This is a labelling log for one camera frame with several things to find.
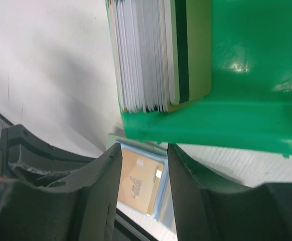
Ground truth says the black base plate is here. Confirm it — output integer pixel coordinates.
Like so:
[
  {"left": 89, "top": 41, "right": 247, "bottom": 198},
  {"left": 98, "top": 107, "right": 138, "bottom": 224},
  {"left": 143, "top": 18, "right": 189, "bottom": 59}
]
[{"left": 112, "top": 208, "right": 158, "bottom": 241}]

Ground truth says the sage green card holder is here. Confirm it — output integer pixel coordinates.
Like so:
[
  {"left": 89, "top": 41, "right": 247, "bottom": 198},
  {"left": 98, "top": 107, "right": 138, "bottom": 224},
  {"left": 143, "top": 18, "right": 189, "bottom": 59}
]
[{"left": 107, "top": 134, "right": 177, "bottom": 240}]

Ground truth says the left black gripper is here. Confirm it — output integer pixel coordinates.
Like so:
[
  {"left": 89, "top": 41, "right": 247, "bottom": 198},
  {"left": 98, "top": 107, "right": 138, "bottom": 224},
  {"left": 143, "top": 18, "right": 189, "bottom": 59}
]
[{"left": 0, "top": 124, "right": 95, "bottom": 186}]

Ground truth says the green plastic bin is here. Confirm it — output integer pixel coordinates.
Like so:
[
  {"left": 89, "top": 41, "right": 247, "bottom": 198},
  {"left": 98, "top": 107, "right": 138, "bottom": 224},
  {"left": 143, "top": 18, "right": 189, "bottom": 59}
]
[{"left": 120, "top": 1, "right": 292, "bottom": 156}]

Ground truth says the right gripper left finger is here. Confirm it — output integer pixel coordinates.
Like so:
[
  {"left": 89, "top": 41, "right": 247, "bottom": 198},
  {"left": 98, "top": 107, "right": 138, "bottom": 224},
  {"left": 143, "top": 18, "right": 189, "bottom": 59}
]
[{"left": 0, "top": 144, "right": 122, "bottom": 240}]

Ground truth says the stack of white cards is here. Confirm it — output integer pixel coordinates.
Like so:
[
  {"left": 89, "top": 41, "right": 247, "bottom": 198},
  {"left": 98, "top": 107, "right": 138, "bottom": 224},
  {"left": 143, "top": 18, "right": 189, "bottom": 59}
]
[{"left": 106, "top": 0, "right": 181, "bottom": 113}]

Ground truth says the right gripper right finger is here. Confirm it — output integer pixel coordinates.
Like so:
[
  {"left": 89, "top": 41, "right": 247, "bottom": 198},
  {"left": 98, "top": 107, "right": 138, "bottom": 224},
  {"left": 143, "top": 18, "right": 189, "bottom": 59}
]
[{"left": 168, "top": 144, "right": 292, "bottom": 240}]

